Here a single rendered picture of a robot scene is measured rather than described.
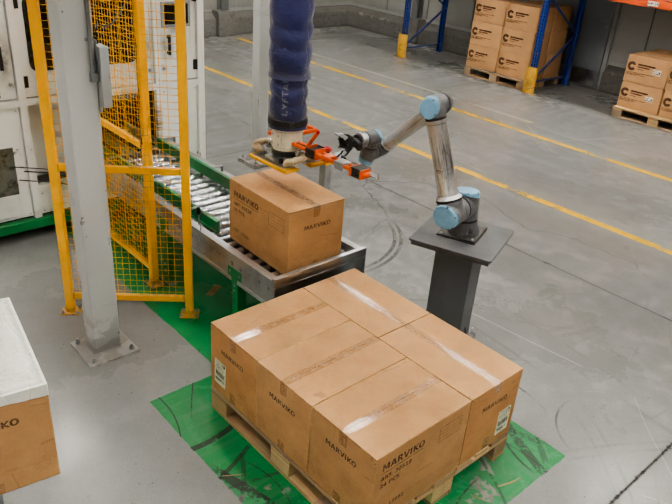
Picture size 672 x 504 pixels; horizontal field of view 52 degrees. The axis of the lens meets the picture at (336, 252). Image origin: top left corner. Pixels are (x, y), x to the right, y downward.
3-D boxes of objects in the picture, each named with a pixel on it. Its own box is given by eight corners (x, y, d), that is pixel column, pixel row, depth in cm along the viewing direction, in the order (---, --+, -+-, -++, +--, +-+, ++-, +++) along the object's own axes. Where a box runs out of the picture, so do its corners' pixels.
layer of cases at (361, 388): (211, 385, 364) (210, 322, 345) (349, 324, 425) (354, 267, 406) (367, 531, 287) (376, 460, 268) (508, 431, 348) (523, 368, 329)
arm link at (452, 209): (472, 221, 392) (451, 90, 369) (457, 232, 379) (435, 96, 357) (448, 221, 401) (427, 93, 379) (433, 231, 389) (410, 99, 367)
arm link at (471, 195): (482, 215, 406) (485, 188, 398) (468, 225, 394) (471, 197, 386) (459, 208, 414) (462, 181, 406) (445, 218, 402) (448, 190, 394)
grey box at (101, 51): (87, 98, 353) (81, 39, 339) (97, 97, 356) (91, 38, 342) (104, 108, 340) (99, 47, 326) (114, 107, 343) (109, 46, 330)
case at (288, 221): (229, 237, 429) (229, 177, 410) (281, 222, 453) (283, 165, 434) (286, 277, 390) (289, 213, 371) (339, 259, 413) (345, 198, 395)
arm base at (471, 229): (455, 222, 421) (457, 207, 416) (484, 229, 411) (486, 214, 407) (441, 233, 407) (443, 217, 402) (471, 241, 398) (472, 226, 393)
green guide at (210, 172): (157, 147, 561) (156, 137, 557) (168, 145, 567) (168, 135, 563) (275, 217, 458) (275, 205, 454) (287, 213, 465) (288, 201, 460)
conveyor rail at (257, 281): (92, 178, 533) (89, 155, 524) (98, 177, 536) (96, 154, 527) (270, 309, 385) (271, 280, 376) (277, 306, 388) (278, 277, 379)
